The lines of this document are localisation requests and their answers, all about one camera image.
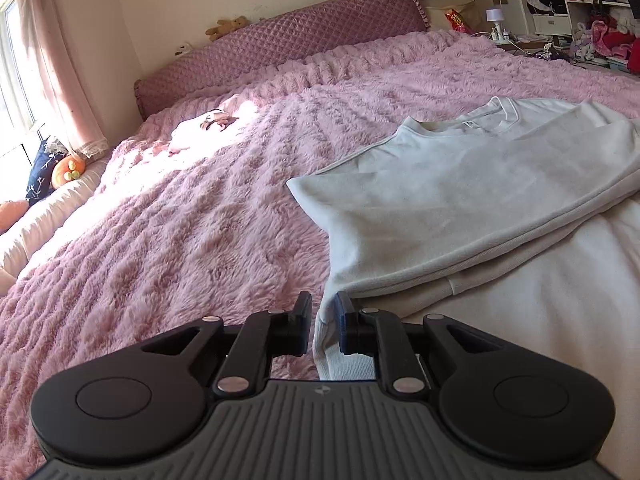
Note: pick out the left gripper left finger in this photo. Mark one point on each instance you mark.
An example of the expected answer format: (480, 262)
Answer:
(250, 348)

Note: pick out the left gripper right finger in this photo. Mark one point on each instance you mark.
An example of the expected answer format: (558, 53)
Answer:
(382, 336)

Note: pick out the white Nevada sweatshirt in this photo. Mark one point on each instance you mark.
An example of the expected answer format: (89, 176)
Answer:
(439, 208)

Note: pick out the pile of clothes in wardrobe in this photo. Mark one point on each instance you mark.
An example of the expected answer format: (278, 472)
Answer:
(605, 32)

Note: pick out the pink fluffy bed blanket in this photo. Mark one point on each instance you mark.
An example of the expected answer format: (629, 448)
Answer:
(188, 222)

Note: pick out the small item on blanket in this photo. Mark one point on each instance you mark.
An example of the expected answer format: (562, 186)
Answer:
(217, 118)

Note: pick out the cream side mattress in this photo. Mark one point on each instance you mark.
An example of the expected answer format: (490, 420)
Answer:
(38, 225)

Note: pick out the orange plush toy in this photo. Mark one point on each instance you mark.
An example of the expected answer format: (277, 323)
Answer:
(67, 170)

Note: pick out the navy floral cushion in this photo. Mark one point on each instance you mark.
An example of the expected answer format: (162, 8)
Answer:
(39, 186)

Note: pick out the purple quilted headboard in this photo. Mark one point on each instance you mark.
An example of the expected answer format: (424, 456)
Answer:
(274, 41)

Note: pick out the pink curtain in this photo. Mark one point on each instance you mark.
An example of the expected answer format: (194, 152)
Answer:
(69, 113)

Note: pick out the brown teddy bear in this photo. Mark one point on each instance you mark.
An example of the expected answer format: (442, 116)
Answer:
(226, 27)

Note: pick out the red snack bag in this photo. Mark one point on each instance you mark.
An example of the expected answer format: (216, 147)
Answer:
(457, 22)

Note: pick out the wooden bedside table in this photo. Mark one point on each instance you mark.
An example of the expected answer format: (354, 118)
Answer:
(526, 47)

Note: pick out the white table lamp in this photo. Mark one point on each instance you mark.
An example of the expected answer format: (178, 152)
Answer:
(498, 34)

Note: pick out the white wardrobe shelving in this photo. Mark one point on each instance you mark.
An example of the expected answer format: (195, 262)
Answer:
(549, 18)

